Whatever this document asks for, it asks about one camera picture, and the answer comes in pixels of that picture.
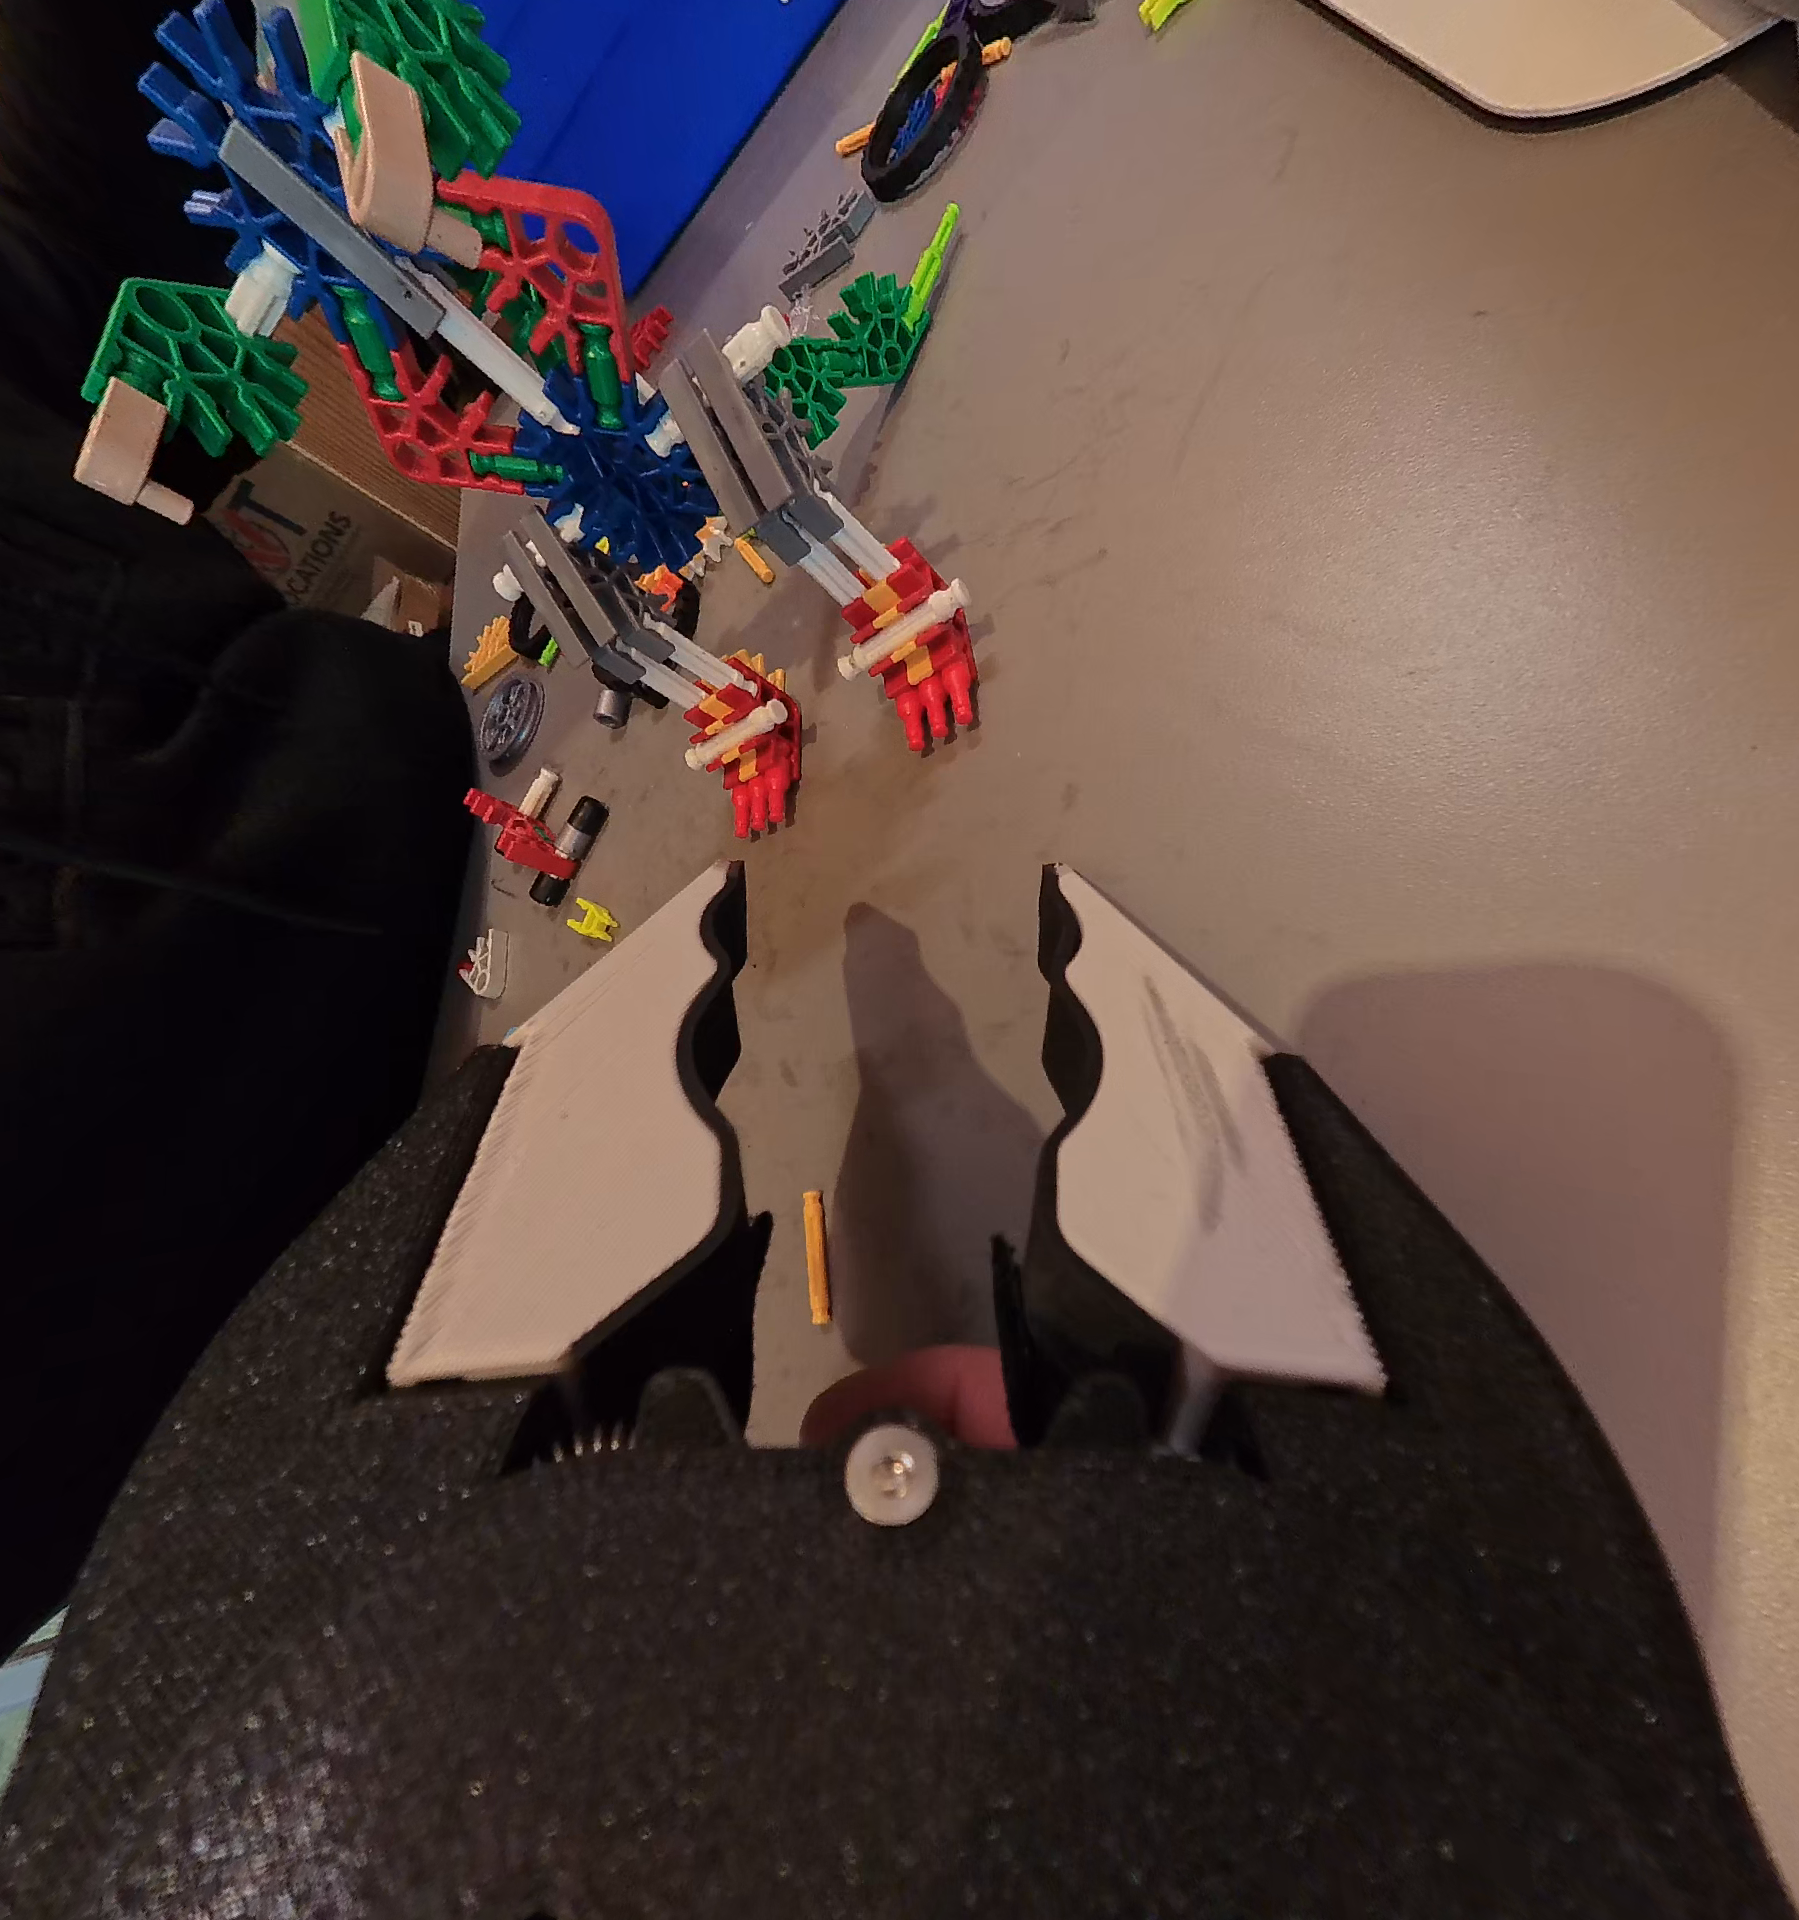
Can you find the yellow fan connector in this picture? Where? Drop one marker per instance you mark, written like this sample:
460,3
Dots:
488,655

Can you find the green fan connector assembly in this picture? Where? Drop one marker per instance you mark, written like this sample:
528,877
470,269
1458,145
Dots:
846,352

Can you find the grey wheel hub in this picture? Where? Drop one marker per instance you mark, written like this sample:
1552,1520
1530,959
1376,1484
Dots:
512,721

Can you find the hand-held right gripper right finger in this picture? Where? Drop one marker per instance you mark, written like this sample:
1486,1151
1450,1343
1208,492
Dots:
1214,1201

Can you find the large black toy tyre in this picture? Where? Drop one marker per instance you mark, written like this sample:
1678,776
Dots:
892,183

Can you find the dark grey connector piece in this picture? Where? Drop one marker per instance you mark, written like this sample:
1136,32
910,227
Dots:
828,248

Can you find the white monitor stand base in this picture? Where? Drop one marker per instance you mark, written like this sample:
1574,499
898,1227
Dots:
1544,52

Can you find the white and red connector piece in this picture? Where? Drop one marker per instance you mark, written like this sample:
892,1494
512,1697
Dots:
486,964

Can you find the small black toy tyre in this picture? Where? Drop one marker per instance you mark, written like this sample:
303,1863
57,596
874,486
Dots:
528,638

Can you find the yellow connector piece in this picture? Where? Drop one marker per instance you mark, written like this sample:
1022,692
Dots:
1166,12

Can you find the person's right hand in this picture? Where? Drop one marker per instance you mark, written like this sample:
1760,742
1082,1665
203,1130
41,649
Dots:
914,1389

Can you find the small yellow clip connector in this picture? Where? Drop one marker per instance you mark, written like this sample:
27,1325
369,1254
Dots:
594,919

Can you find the colourful construction toy model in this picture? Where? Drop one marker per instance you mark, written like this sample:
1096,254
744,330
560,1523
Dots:
614,480

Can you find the red toy piece assembly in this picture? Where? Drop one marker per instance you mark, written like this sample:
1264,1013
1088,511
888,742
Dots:
524,841

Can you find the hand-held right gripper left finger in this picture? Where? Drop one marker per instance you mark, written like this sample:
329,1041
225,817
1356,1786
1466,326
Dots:
584,1184

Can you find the blue plastic bin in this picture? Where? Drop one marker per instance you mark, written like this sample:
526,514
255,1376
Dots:
630,135

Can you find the printed cardboard box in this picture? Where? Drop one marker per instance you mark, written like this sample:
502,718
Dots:
315,548

